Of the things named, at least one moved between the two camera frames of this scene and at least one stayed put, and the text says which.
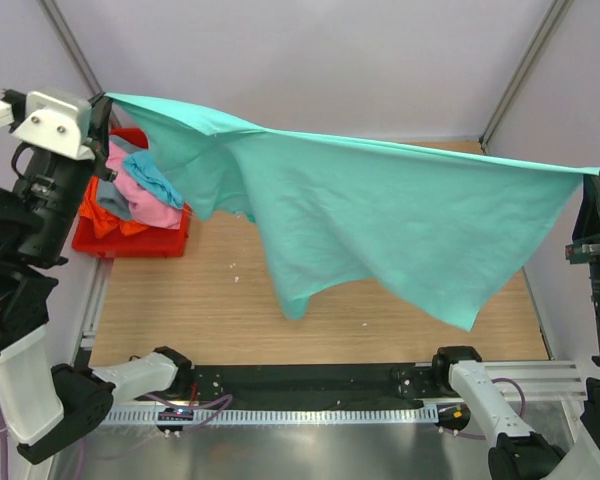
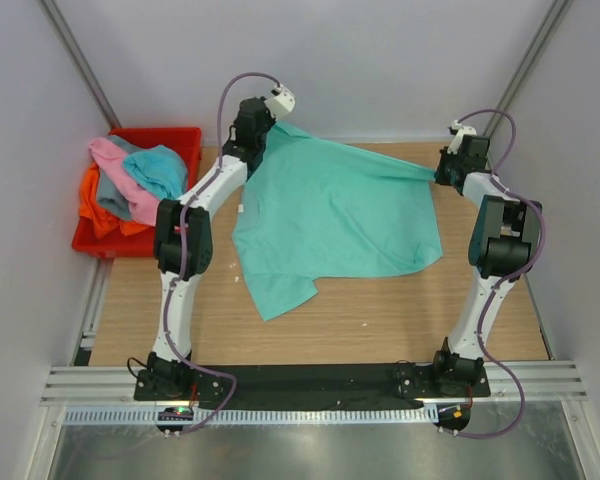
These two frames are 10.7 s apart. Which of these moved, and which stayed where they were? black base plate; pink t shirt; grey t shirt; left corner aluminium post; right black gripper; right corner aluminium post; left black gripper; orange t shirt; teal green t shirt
Moved: teal green t shirt; right black gripper; left black gripper
Stayed: black base plate; left corner aluminium post; pink t shirt; right corner aluminium post; grey t shirt; orange t shirt
